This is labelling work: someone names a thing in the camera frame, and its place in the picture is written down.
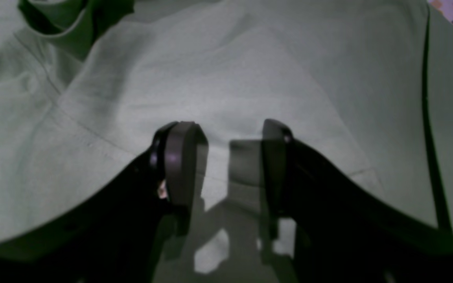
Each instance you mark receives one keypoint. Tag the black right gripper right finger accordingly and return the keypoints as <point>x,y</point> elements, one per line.
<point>356,237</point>

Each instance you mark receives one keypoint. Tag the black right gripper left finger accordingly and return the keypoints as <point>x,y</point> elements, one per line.
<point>109,237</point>

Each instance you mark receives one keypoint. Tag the green T-shirt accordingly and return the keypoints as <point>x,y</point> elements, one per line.
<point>345,75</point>

